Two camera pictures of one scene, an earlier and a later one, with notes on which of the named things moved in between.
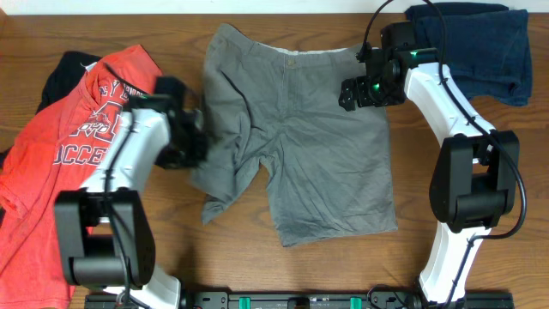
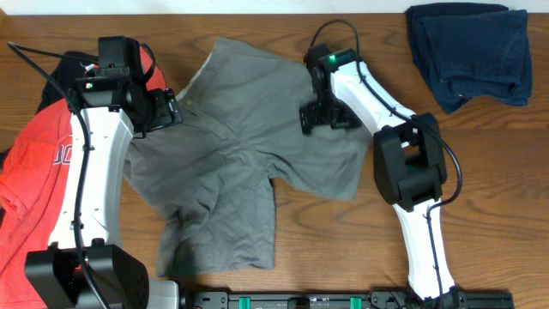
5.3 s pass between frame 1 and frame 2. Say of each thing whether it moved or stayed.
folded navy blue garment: stayed
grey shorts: moved
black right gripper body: moved
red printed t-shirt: stayed
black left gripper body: moved
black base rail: stayed
